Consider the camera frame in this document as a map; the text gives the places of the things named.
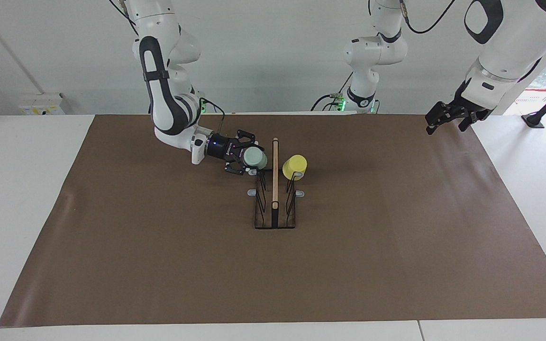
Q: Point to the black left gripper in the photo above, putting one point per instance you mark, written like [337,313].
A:
[467,106]

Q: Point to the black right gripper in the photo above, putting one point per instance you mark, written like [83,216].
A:
[221,148]

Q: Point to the pale green plastic cup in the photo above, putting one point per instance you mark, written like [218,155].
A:
[255,157]

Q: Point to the yellow plastic cup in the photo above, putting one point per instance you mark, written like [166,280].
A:
[294,166]

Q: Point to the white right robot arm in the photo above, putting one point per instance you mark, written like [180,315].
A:
[159,19]

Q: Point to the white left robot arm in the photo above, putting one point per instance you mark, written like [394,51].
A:
[510,52]

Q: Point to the white red-lined sheet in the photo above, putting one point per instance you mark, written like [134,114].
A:
[529,99]

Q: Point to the brown table mat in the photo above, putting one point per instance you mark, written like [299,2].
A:
[183,265]

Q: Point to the white wall socket box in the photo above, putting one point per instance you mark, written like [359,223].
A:
[40,103]

